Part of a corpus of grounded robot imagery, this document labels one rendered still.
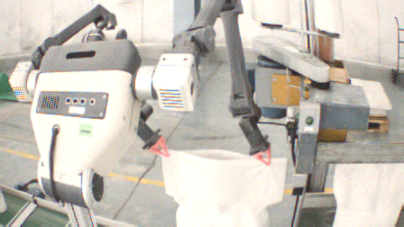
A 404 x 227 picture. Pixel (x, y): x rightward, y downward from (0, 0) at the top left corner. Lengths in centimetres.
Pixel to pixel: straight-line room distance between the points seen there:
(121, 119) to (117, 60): 16
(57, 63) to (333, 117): 92
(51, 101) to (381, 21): 599
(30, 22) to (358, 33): 625
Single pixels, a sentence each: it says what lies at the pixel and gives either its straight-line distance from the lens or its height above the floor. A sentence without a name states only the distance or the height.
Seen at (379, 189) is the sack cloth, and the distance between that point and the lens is 182.
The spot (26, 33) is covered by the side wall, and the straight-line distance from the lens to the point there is 848.
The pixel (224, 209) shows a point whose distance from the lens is 179.
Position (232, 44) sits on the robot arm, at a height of 145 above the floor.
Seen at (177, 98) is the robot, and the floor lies 142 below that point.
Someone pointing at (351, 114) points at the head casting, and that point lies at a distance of 148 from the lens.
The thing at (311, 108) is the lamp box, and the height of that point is 133.
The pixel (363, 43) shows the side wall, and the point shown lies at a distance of 676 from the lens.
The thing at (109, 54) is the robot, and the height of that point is 153.
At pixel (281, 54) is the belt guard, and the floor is 141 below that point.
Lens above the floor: 182
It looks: 22 degrees down
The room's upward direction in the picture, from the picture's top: 1 degrees counter-clockwise
